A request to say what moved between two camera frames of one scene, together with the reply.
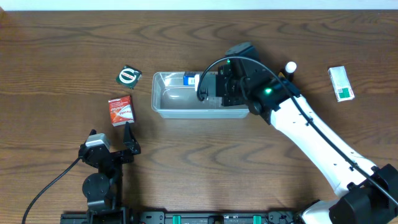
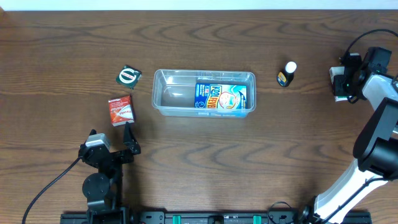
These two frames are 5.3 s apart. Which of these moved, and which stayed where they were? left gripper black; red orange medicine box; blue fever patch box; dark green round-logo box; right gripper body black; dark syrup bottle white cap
Moved: right gripper body black; blue fever patch box
Stayed: red orange medicine box; left gripper black; dark syrup bottle white cap; dark green round-logo box
